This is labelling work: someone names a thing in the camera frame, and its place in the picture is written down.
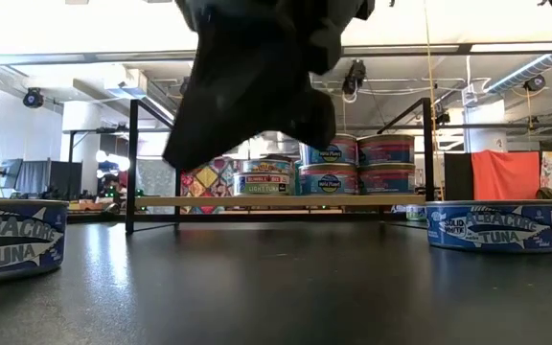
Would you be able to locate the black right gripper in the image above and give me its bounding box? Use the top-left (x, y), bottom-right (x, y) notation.
top-left (162, 0), bottom-right (376, 172)

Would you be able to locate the silver-lid can white label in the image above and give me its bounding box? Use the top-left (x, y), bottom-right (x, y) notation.
top-left (233, 171), bottom-right (295, 196)

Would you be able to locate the wooden shelf black metal frame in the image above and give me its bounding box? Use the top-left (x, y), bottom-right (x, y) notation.
top-left (125, 97), bottom-right (436, 236)

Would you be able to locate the silver-lid can blue label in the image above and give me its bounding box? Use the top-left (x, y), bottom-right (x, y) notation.
top-left (425, 199), bottom-right (552, 254)

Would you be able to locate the silver-lid seafood can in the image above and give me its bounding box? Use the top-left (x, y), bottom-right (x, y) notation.
top-left (0, 197), bottom-right (70, 288)

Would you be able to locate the colourful patchwork quilt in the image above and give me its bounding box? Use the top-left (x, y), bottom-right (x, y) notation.
top-left (181, 157), bottom-right (237, 215)

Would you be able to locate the black partition panel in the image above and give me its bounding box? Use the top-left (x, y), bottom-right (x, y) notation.
top-left (443, 152), bottom-right (473, 202)

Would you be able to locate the blue grey curtain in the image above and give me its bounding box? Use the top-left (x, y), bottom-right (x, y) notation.
top-left (14, 160), bottom-right (84, 200)

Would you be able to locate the orange cloth partition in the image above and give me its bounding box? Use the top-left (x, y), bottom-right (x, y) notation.
top-left (471, 149), bottom-right (541, 202)

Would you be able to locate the black hanging ceiling camera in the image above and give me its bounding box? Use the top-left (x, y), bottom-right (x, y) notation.
top-left (341, 58), bottom-right (368, 97)

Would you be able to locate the black background rig frame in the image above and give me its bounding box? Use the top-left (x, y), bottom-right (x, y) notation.
top-left (67, 126), bottom-right (136, 191)

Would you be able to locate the yellow hanging cord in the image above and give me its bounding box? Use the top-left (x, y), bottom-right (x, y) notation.
top-left (422, 0), bottom-right (446, 202)

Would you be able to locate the black metal table frame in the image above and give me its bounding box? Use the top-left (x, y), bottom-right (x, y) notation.
top-left (67, 210), bottom-right (552, 224)

